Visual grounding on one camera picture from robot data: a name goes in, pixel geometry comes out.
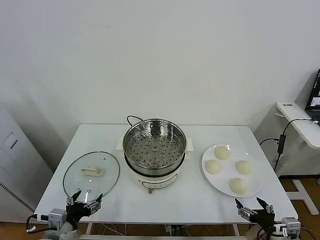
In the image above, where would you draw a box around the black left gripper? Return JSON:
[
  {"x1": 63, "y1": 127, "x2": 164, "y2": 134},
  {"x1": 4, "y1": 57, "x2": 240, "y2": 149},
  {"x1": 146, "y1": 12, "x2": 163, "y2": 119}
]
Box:
[{"x1": 66, "y1": 189, "x2": 104, "y2": 227}]

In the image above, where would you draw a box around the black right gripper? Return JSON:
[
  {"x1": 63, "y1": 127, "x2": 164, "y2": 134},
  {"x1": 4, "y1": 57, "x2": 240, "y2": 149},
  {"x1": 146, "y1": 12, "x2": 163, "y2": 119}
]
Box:
[{"x1": 234, "y1": 196, "x2": 276, "y2": 232}]

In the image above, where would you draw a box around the white steamed baozi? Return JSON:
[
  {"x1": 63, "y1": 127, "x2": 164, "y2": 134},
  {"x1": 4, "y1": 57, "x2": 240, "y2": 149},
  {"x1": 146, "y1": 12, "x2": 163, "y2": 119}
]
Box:
[
  {"x1": 205, "y1": 159, "x2": 222, "y2": 175},
  {"x1": 229, "y1": 177, "x2": 249, "y2": 195},
  {"x1": 235, "y1": 159, "x2": 254, "y2": 175},
  {"x1": 214, "y1": 145, "x2": 231, "y2": 160}
]

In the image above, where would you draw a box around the glass lid with cream handle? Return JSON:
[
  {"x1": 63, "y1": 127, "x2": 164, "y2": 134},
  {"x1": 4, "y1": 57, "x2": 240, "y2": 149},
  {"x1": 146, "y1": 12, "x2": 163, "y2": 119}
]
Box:
[{"x1": 62, "y1": 150, "x2": 121, "y2": 203}]

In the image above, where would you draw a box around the stainless steel steamer basket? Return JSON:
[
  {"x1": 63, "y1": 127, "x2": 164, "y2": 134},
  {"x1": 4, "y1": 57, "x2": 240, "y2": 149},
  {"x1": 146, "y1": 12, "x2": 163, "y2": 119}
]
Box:
[{"x1": 122, "y1": 117, "x2": 188, "y2": 176}]

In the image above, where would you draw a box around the white round plate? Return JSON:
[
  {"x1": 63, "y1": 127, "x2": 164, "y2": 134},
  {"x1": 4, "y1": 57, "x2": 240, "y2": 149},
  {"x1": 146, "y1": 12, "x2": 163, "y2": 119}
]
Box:
[{"x1": 201, "y1": 144, "x2": 263, "y2": 198}]

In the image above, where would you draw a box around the cream electric cooker base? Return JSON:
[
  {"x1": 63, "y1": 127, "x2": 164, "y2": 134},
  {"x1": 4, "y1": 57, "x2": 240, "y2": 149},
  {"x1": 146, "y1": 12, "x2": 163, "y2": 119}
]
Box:
[{"x1": 115, "y1": 136, "x2": 195, "y2": 195}]

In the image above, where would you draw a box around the white grey cabinet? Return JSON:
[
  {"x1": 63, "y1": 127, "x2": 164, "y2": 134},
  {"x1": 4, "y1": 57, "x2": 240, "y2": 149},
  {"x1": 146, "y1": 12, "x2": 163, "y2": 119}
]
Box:
[{"x1": 0, "y1": 102, "x2": 55, "y2": 223}]

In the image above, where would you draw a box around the white power strip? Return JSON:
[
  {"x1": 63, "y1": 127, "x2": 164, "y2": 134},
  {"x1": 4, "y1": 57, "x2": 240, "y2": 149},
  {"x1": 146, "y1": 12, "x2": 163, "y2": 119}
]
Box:
[{"x1": 163, "y1": 224, "x2": 187, "y2": 237}]

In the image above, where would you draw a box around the white side desk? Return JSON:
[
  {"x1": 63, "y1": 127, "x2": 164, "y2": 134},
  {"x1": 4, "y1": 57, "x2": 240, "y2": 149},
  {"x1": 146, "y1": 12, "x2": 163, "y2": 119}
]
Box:
[{"x1": 276, "y1": 101, "x2": 320, "y2": 216}]

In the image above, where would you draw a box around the black laptop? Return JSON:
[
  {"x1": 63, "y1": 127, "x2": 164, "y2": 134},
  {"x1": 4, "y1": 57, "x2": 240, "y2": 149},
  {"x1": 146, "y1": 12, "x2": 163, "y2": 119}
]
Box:
[{"x1": 304, "y1": 68, "x2": 320, "y2": 121}]

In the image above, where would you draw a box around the white table frame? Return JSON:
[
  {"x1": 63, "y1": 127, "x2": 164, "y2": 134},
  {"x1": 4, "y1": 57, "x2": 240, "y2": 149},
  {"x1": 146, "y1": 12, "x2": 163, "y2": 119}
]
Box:
[{"x1": 79, "y1": 221, "x2": 276, "y2": 240}]

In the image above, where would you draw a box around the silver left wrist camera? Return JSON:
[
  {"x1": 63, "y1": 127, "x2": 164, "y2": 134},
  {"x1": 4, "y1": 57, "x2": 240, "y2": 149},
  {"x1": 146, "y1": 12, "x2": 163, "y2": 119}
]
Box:
[{"x1": 37, "y1": 208, "x2": 67, "y2": 230}]

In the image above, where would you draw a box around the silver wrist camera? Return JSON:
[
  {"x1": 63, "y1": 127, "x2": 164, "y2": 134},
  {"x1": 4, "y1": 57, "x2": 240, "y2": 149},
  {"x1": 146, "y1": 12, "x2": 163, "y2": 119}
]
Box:
[
  {"x1": 273, "y1": 216, "x2": 302, "y2": 237},
  {"x1": 37, "y1": 208, "x2": 67, "y2": 230}
]

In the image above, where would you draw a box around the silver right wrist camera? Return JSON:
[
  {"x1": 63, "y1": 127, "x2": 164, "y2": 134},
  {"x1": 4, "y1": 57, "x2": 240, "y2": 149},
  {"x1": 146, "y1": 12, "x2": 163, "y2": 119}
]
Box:
[{"x1": 273, "y1": 216, "x2": 302, "y2": 237}]

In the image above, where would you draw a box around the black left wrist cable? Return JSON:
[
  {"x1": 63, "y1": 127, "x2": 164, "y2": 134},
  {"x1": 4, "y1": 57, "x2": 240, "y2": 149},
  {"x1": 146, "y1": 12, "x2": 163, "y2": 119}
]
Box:
[{"x1": 25, "y1": 214, "x2": 39, "y2": 234}]

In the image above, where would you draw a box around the black cooker power cord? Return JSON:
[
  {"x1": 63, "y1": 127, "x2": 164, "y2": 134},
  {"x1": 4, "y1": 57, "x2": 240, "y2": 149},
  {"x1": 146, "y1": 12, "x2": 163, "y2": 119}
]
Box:
[{"x1": 126, "y1": 114, "x2": 143, "y2": 128}]

